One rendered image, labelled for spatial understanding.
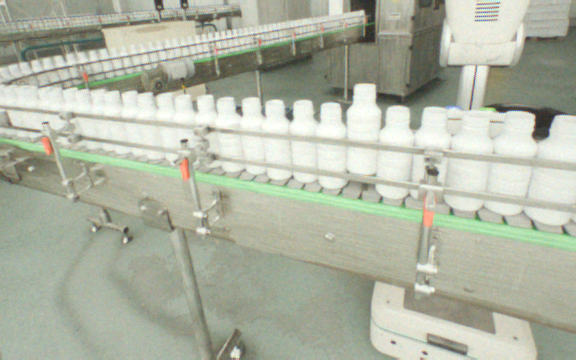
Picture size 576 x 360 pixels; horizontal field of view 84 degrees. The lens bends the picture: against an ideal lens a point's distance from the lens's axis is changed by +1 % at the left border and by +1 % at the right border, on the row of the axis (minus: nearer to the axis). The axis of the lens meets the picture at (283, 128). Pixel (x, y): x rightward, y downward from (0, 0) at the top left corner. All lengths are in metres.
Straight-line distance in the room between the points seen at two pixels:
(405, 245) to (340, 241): 0.12
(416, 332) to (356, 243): 0.80
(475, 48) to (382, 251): 0.70
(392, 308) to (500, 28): 1.02
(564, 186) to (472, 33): 0.62
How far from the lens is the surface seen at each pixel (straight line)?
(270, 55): 2.94
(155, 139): 0.85
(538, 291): 0.70
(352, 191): 0.64
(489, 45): 1.14
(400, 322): 1.42
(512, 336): 1.48
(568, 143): 0.60
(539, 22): 9.98
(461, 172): 0.59
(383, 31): 4.30
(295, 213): 0.67
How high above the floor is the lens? 1.35
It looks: 22 degrees down
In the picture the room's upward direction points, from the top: 5 degrees counter-clockwise
